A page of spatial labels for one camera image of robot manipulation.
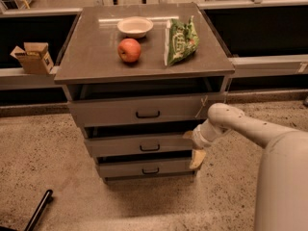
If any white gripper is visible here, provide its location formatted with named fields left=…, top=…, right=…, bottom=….
left=183, top=124, right=213, bottom=169

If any grey drawer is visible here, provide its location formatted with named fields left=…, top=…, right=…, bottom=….
left=85, top=133, right=193, bottom=157
left=96, top=158, right=195, bottom=178
left=68, top=93, right=225, bottom=127

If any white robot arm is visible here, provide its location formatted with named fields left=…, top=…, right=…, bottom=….
left=184, top=103, right=308, bottom=231

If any grey bottom drawer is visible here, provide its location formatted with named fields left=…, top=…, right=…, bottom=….
left=96, top=158, right=195, bottom=178

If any grey top drawer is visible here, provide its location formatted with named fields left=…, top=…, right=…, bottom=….
left=68, top=93, right=225, bottom=127

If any grey drawer cabinet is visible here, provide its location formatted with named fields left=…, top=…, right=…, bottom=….
left=53, top=2, right=236, bottom=185

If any open cardboard box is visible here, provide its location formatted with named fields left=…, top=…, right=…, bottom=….
left=11, top=42, right=54, bottom=75

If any green chip bag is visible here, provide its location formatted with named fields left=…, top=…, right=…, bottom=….
left=164, top=16, right=199, bottom=66

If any red apple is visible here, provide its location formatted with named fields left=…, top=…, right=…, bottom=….
left=117, top=38, right=141, bottom=63

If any white bowl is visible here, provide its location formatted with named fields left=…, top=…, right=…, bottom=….
left=117, top=16, right=153, bottom=39

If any black pole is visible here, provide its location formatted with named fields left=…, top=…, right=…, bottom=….
left=24, top=190, right=53, bottom=231

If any white string on drawer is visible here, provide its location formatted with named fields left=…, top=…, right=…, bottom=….
left=194, top=95, right=210, bottom=119

